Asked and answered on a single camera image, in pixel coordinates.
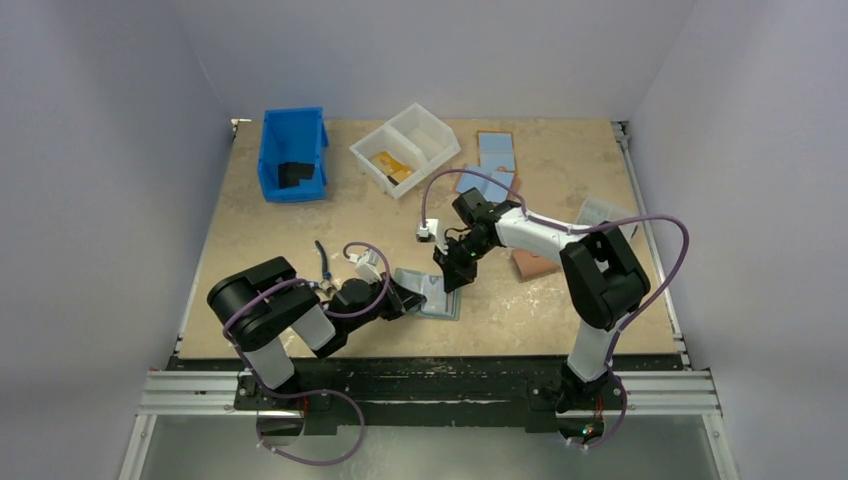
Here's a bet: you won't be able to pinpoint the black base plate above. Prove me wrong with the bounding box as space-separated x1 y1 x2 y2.
165 356 643 437

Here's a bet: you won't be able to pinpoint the blue handled pliers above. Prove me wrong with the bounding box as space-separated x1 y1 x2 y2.
314 240 333 292

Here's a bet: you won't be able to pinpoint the open blue brown wallet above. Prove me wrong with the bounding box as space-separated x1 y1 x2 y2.
455 131 517 204

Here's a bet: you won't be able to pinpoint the white divided tray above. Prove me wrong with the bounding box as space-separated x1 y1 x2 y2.
349 103 460 199

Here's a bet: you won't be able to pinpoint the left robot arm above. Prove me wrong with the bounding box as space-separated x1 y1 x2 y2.
206 256 426 409

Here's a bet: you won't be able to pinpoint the aluminium rail frame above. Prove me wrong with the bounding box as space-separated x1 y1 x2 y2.
120 355 738 479

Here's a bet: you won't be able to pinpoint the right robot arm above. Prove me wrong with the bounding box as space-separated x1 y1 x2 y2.
416 188 651 410

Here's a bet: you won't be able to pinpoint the blue plastic bin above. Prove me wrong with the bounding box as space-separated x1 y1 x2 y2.
257 107 329 203

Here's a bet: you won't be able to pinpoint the black block in bin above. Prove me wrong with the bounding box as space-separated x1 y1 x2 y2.
277 161 315 189

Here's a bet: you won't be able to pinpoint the clear plastic organizer box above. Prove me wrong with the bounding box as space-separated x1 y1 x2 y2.
575 196 635 226

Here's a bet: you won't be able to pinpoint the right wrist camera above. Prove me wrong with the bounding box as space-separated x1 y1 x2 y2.
416 219 442 243

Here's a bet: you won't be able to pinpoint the pink leather pouch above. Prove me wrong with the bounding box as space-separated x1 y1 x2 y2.
510 249 561 282

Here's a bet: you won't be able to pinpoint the green card holder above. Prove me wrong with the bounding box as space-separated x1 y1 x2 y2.
393 267 461 320

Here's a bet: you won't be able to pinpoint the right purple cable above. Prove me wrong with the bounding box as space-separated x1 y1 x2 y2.
420 168 692 452

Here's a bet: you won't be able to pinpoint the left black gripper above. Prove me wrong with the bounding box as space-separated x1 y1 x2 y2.
345 270 425 333

